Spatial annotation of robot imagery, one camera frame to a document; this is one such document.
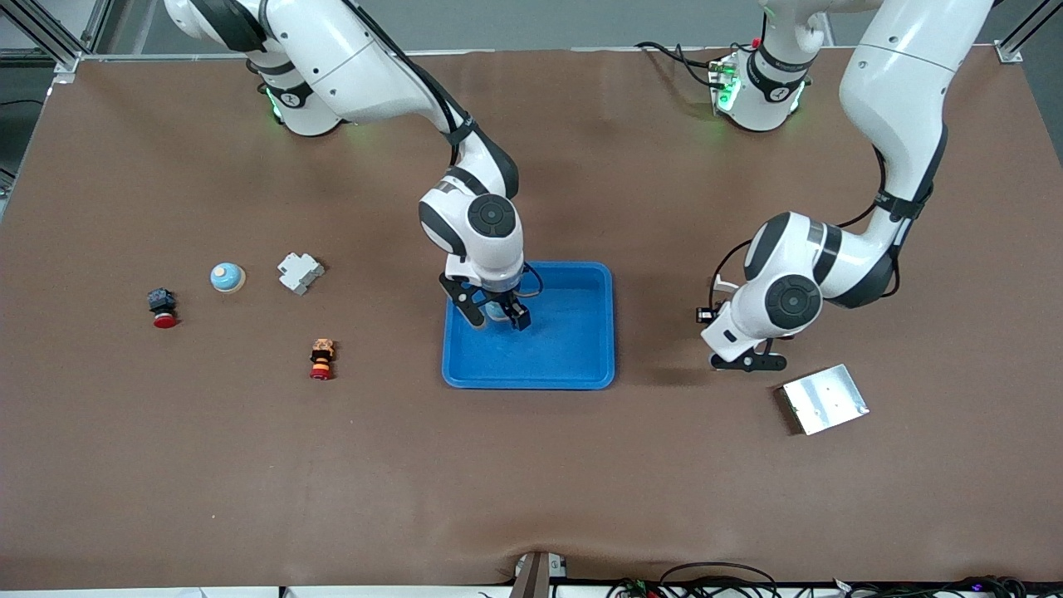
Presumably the grey table edge clamp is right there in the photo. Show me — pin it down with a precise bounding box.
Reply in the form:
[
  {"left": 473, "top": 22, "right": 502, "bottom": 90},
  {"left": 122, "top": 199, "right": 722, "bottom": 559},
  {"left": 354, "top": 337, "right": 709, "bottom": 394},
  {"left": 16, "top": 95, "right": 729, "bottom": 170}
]
[{"left": 509, "top": 551, "right": 568, "bottom": 598}]

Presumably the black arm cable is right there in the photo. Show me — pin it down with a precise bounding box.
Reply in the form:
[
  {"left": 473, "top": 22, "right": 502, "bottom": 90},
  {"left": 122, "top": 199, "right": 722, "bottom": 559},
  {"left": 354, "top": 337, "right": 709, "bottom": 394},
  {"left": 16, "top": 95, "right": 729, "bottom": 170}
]
[
  {"left": 345, "top": 0, "right": 545, "bottom": 300},
  {"left": 710, "top": 145, "right": 894, "bottom": 312}
]

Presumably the silver metal plate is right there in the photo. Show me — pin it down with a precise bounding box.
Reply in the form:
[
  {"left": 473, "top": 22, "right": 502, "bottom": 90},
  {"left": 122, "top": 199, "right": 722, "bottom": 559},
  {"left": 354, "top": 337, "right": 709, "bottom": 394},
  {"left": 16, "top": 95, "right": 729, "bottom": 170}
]
[{"left": 778, "top": 363, "right": 870, "bottom": 437}]

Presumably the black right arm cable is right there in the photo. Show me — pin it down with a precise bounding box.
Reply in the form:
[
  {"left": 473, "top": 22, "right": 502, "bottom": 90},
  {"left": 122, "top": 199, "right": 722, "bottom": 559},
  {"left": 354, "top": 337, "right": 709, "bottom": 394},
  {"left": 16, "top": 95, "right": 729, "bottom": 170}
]
[{"left": 345, "top": 0, "right": 545, "bottom": 300}]

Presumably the red mushroom button blue base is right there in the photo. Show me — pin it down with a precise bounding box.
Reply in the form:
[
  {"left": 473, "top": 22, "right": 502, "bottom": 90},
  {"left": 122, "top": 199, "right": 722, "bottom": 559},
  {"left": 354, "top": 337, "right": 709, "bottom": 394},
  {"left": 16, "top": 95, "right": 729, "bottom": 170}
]
[{"left": 148, "top": 287, "right": 179, "bottom": 330}]

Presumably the black base cable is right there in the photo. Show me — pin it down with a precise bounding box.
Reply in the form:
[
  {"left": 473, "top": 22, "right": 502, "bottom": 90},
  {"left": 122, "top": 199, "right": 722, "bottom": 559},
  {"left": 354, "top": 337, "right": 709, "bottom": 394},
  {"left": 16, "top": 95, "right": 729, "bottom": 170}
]
[{"left": 635, "top": 40, "right": 719, "bottom": 88}]

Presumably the black looped cable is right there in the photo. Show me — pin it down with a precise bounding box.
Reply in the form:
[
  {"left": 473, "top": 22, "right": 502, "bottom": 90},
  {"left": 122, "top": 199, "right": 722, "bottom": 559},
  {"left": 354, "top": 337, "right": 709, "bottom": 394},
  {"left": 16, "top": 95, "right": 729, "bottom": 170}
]
[{"left": 659, "top": 562, "right": 780, "bottom": 598}]

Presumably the brown table mat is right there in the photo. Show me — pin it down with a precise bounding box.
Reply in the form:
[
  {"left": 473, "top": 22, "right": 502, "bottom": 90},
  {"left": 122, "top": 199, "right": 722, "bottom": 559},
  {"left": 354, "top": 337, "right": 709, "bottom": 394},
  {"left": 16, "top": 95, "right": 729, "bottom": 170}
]
[{"left": 0, "top": 46, "right": 1063, "bottom": 592}]

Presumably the blue plastic tray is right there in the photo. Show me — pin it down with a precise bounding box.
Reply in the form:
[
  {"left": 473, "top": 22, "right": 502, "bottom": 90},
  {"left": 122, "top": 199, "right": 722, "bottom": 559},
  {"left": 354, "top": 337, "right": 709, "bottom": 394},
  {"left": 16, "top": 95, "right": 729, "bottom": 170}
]
[{"left": 441, "top": 261, "right": 616, "bottom": 390}]

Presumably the black cable bundle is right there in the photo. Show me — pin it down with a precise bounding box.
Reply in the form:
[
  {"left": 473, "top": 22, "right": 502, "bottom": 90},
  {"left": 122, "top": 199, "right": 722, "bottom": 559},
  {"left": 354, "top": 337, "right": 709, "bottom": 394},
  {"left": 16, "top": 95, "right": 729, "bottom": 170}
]
[{"left": 830, "top": 575, "right": 1063, "bottom": 598}]

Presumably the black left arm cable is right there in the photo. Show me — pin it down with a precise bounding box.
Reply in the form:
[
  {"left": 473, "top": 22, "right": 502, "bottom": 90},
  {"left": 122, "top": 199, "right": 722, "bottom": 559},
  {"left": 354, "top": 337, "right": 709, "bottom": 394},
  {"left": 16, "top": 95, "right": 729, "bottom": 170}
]
[{"left": 710, "top": 145, "right": 894, "bottom": 312}]

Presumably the white circuit breaker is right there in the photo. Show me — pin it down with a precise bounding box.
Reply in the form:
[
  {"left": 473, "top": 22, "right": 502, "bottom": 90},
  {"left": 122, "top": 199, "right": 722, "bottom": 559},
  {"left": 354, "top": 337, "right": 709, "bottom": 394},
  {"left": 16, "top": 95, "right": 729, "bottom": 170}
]
[{"left": 277, "top": 252, "right": 326, "bottom": 297}]

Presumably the aluminium frame profile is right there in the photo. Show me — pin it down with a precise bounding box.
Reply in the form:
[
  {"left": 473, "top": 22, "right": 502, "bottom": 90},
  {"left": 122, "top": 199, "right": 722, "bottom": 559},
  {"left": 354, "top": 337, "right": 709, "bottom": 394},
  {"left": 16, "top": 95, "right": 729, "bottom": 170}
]
[
  {"left": 0, "top": 0, "right": 113, "bottom": 77},
  {"left": 995, "top": 0, "right": 1063, "bottom": 65}
]

